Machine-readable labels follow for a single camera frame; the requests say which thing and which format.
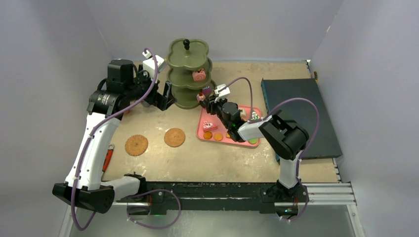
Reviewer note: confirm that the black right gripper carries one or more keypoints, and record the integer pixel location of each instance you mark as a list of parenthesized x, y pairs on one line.
[(211, 104)]

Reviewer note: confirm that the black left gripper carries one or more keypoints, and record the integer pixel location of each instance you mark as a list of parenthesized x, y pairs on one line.
[(162, 101)]

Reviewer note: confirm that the purple triangle cake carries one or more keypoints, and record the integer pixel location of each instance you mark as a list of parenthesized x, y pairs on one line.
[(207, 91)]

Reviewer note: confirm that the pink strawberry triangle cake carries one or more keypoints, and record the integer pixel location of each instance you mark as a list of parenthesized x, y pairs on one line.
[(209, 126)]

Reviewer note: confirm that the white cream roll cake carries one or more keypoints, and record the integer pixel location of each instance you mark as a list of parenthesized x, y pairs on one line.
[(243, 114)]

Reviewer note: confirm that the pink swirl roll cake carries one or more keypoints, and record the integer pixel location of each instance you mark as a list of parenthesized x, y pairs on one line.
[(199, 75)]

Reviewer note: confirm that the green three-tier stand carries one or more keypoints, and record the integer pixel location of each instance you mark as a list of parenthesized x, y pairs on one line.
[(184, 57)]

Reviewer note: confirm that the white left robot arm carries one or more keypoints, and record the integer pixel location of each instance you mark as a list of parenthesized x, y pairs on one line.
[(125, 83)]

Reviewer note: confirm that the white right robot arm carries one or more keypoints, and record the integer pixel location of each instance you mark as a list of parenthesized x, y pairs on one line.
[(287, 138)]

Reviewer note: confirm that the pink serving tray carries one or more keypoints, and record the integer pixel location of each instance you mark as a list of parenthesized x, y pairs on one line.
[(221, 129)]

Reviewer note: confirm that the round orange cookie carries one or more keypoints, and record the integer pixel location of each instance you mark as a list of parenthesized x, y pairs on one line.
[(218, 137)]

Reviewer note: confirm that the green macaron far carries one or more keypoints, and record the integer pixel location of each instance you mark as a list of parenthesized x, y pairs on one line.
[(253, 141)]

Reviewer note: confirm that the left woven coaster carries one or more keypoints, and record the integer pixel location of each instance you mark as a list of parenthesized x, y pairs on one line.
[(136, 145)]

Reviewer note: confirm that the dark grey flat box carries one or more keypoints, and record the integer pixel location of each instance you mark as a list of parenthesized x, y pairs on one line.
[(275, 91)]

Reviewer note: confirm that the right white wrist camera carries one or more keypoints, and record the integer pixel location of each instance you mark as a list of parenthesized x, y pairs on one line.
[(221, 92)]

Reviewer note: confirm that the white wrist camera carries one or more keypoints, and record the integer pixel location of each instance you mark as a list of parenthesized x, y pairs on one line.
[(221, 92), (150, 64)]

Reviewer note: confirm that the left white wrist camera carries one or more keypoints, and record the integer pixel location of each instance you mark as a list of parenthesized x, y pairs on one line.
[(150, 64)]

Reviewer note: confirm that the red handled tool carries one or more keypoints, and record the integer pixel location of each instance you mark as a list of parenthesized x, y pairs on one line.
[(108, 157)]

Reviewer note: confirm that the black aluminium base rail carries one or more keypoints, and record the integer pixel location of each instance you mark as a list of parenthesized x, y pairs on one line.
[(163, 196)]

